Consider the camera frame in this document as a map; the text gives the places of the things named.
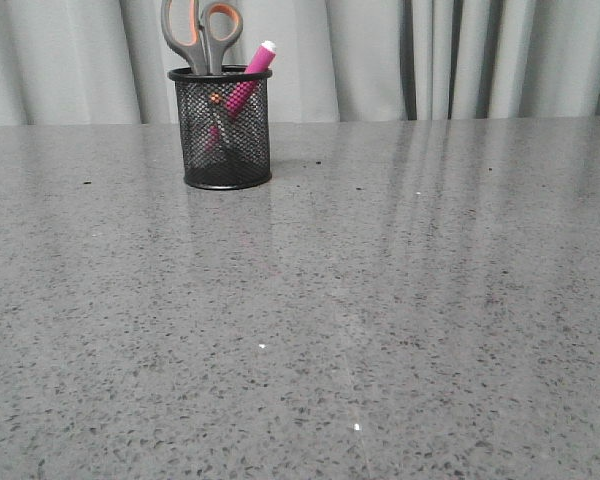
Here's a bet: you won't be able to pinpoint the pink marker pen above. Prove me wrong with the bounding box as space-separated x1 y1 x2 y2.
205 40 277 151

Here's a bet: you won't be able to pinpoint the black mesh pen cup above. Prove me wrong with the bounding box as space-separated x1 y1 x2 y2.
168 65 272 190

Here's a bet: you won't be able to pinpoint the grey curtain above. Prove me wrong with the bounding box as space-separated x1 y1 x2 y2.
0 1 600 126

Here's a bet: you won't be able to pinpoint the grey orange scissors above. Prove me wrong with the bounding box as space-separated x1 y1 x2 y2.
160 0 245 146

